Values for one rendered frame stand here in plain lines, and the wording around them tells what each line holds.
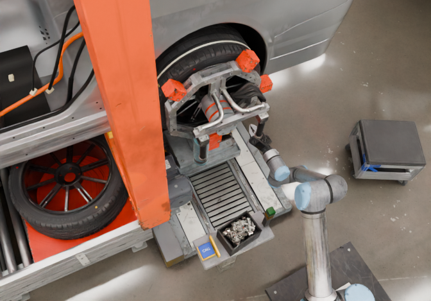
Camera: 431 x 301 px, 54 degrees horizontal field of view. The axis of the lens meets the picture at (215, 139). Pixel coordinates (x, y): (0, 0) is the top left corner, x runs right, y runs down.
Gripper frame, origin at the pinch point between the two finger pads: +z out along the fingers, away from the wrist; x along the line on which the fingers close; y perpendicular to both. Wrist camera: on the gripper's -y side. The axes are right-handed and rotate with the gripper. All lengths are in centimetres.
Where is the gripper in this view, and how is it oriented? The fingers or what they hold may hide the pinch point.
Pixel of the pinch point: (250, 126)
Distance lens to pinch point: 252.9
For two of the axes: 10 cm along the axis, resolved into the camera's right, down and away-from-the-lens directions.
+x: 6.8, -6.2, -4.0
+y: 6.0, 1.3, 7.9
